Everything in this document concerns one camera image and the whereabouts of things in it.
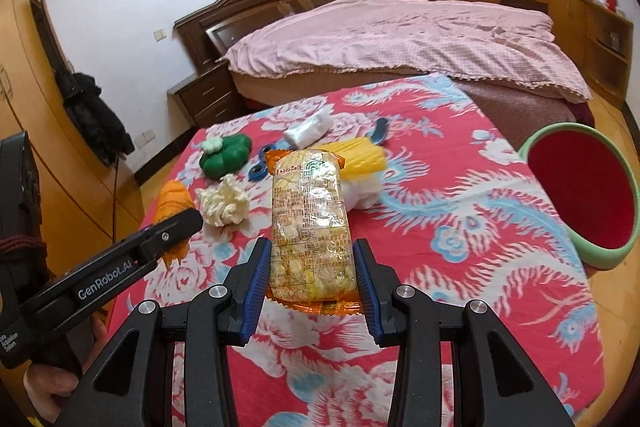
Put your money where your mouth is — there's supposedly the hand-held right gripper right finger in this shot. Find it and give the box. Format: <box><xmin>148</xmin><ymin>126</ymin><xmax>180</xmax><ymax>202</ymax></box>
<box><xmin>352</xmin><ymin>239</ymin><xmax>576</xmax><ymax>427</ymax></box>

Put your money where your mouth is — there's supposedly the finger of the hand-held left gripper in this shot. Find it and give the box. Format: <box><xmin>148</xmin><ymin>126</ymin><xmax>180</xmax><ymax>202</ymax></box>
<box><xmin>20</xmin><ymin>207</ymin><xmax>203</xmax><ymax>333</ymax></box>

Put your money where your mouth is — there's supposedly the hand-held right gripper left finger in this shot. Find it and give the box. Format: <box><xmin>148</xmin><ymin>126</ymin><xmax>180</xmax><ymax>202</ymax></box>
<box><xmin>55</xmin><ymin>237</ymin><xmax>273</xmax><ymax>427</ymax></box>

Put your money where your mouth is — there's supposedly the clear orange-edged snack packet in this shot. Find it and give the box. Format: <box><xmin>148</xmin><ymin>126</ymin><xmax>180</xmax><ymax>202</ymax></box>
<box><xmin>263</xmin><ymin>147</ymin><xmax>366</xmax><ymax>315</ymax></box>

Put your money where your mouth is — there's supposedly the red bin with green rim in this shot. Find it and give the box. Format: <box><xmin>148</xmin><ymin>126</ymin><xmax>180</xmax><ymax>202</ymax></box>
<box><xmin>517</xmin><ymin>123</ymin><xmax>640</xmax><ymax>270</ymax></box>

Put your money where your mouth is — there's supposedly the person's left hand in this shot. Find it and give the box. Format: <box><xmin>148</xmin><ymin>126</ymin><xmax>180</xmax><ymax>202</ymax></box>
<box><xmin>22</xmin><ymin>317</ymin><xmax>108</xmax><ymax>420</ymax></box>

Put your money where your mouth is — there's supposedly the red floral tablecloth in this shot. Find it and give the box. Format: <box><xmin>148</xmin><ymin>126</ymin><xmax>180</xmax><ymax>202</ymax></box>
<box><xmin>107</xmin><ymin>74</ymin><xmax>606</xmax><ymax>427</ymax></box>

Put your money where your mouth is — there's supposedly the cream crumpled paper ball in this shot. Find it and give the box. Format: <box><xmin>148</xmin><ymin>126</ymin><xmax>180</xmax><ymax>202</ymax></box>
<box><xmin>195</xmin><ymin>174</ymin><xmax>251</xmax><ymax>228</ymax></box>

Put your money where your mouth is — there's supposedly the black hanging jacket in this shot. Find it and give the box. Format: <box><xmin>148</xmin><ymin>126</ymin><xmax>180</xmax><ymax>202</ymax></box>
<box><xmin>54</xmin><ymin>71</ymin><xmax>136</xmax><ymax>165</ymax></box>

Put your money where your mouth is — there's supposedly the blue fidget spinner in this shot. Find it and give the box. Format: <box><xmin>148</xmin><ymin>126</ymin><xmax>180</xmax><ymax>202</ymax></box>
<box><xmin>247</xmin><ymin>142</ymin><xmax>273</xmax><ymax>182</ymax></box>

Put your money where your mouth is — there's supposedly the yellow corn toy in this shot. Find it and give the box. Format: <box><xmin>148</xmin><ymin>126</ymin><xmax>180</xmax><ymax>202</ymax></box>
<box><xmin>330</xmin><ymin>138</ymin><xmax>388</xmax><ymax>178</ymax></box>

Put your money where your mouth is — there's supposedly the green toy pepper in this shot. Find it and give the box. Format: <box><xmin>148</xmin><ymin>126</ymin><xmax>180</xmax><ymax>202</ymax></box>
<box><xmin>199</xmin><ymin>134</ymin><xmax>251</xmax><ymax>180</ymax></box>

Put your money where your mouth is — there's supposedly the wooden wardrobe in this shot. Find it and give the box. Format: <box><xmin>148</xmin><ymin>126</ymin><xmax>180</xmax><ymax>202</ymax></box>
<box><xmin>0</xmin><ymin>0</ymin><xmax>146</xmax><ymax>288</ymax></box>

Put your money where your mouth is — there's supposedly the dark wooden nightstand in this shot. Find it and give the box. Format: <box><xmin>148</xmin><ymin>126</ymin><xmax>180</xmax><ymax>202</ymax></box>
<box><xmin>167</xmin><ymin>61</ymin><xmax>248</xmax><ymax>128</ymax></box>

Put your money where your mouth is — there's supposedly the bed with brown sheet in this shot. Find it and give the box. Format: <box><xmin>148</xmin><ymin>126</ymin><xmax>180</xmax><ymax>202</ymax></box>
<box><xmin>230</xmin><ymin>67</ymin><xmax>596</xmax><ymax>130</ymax></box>

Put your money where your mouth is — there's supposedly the pink checked blanket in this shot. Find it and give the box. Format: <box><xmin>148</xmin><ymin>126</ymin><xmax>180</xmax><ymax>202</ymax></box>
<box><xmin>220</xmin><ymin>0</ymin><xmax>593</xmax><ymax>104</ymax></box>

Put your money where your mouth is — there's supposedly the dark wooden headboard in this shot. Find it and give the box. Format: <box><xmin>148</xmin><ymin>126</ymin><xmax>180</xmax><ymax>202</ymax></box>
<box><xmin>173</xmin><ymin>0</ymin><xmax>357</xmax><ymax>75</ymax></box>

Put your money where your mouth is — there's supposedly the wooden corner shelf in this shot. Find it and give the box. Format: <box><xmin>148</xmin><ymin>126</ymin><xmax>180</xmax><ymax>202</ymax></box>
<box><xmin>582</xmin><ymin>0</ymin><xmax>635</xmax><ymax>108</ymax></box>

